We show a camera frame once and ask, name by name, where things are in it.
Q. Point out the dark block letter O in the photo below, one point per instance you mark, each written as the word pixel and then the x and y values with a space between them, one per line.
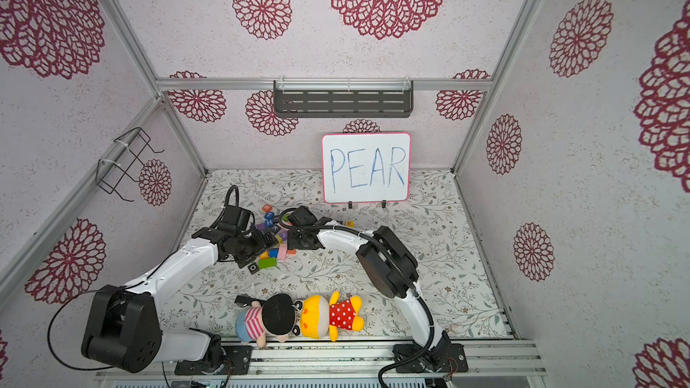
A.
pixel 253 268

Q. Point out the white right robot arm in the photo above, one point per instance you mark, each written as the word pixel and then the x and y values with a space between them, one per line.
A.
pixel 389 264

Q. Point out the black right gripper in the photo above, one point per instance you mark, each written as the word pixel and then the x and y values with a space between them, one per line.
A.
pixel 294 234

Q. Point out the grey wall shelf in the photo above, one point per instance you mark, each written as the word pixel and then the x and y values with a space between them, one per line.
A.
pixel 347 100

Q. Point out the whiteboard with PEAR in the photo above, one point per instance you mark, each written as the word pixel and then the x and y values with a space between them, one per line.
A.
pixel 366 168

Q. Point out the black wire wall rack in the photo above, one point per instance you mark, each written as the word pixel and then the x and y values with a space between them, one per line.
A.
pixel 111 172

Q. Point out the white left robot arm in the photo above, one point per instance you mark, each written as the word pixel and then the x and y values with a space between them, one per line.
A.
pixel 123 329

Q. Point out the green long block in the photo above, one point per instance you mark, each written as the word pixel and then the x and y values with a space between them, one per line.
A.
pixel 267 263

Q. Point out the striped plush doll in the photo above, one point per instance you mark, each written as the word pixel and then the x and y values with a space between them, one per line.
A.
pixel 260 321

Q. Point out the pink long block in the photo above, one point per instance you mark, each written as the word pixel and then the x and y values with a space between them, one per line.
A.
pixel 282 253

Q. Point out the yellow plush doll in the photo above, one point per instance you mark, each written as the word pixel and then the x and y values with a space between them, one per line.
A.
pixel 321 317

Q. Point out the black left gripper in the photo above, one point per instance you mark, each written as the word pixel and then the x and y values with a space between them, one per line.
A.
pixel 262 245

